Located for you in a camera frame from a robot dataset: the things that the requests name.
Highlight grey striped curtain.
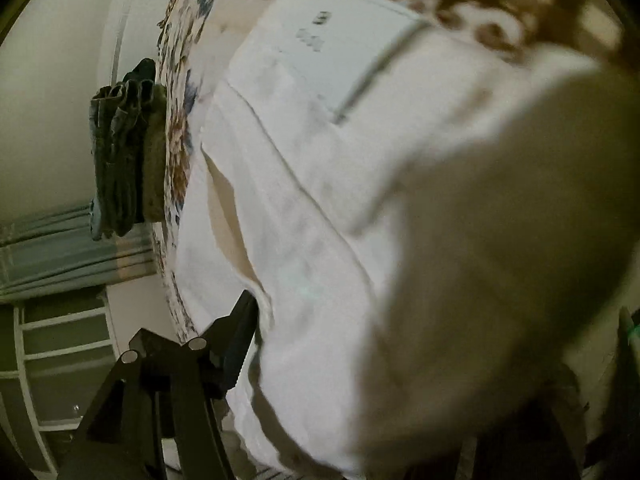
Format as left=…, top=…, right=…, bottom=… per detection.
left=1, top=204, right=156, bottom=304

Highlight white pants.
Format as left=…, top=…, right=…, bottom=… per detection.
left=174, top=0, right=640, bottom=480

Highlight white window frame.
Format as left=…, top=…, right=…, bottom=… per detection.
left=1, top=287, right=116, bottom=478

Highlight floral bed sheet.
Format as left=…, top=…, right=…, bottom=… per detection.
left=152, top=0, right=402, bottom=340

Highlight stack of folded jeans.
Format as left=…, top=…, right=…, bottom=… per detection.
left=89, top=58, right=166, bottom=240

